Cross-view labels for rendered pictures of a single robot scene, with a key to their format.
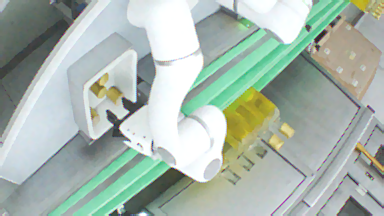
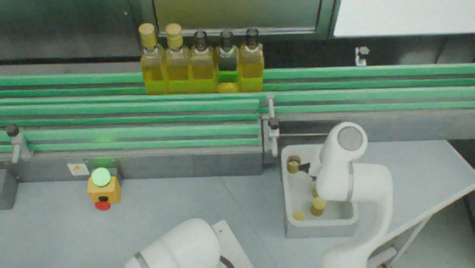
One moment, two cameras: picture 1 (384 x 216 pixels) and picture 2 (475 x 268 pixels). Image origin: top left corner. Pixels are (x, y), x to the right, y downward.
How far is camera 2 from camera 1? 0.95 m
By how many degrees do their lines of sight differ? 42
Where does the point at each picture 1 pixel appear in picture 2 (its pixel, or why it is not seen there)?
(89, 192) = (387, 103)
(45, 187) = (425, 128)
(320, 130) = not seen: outside the picture
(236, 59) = (163, 138)
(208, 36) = (169, 166)
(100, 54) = (317, 231)
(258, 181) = not seen: outside the picture
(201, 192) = (264, 19)
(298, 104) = (58, 12)
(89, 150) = not seen: hidden behind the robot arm
